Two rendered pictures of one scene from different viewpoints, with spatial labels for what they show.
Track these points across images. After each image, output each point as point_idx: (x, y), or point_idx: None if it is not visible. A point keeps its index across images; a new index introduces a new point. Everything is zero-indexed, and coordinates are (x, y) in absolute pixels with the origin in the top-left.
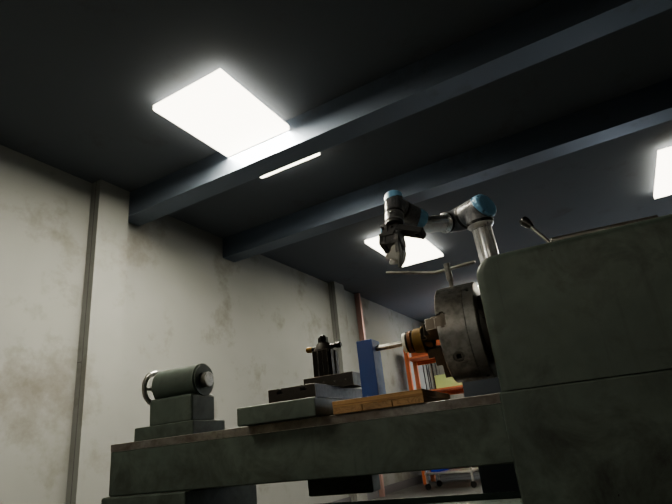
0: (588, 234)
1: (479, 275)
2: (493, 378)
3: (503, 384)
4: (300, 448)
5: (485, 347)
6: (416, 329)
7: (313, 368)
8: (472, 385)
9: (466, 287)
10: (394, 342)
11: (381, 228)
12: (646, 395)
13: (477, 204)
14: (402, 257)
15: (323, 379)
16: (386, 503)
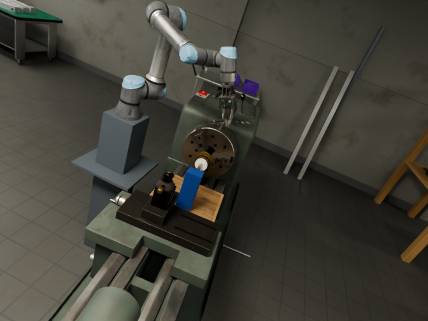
0: (258, 118)
1: (252, 139)
2: (139, 139)
3: (234, 180)
4: None
5: None
6: (209, 156)
7: (167, 205)
8: (132, 146)
9: (233, 135)
10: (200, 167)
11: (228, 87)
12: None
13: (185, 24)
14: (227, 114)
15: (170, 208)
16: None
